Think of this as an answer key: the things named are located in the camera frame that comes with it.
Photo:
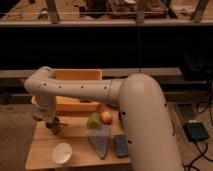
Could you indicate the peach toy fruit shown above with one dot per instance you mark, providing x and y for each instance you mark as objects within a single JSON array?
[{"x": 106, "y": 117}]

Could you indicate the yellow plastic bin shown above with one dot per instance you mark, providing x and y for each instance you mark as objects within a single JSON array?
[{"x": 67, "y": 104}]

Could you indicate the blue sponge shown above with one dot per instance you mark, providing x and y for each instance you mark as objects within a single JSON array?
[{"x": 120, "y": 145}]

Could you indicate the green cylindrical toy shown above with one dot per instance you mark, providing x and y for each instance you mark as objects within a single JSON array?
[{"x": 94, "y": 121}]

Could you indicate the small metal cup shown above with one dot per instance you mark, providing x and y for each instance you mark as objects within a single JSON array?
[{"x": 54, "y": 126}]

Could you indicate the silver metal fork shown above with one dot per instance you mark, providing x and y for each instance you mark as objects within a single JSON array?
[{"x": 62, "y": 124}]

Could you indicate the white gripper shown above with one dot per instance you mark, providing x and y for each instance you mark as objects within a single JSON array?
[{"x": 43, "y": 115}]

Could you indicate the grey triangular cloth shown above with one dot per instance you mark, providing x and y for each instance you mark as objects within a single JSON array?
[{"x": 99, "y": 139}]

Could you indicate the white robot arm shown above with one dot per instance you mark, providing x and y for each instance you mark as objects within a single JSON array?
[{"x": 146, "y": 120}]

